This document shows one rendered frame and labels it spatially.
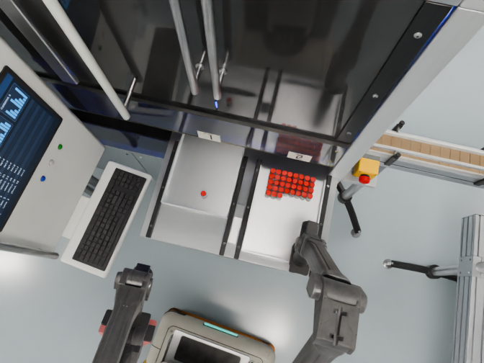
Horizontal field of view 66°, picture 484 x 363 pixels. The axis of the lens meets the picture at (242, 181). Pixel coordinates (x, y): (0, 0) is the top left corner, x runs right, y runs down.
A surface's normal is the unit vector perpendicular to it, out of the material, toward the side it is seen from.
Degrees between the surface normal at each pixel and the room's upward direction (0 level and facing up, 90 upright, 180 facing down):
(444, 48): 90
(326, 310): 12
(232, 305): 0
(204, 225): 0
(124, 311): 41
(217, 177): 0
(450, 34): 90
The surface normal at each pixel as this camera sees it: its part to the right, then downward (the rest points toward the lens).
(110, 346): 0.26, -0.79
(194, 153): 0.00, -0.28
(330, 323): 0.12, -0.45
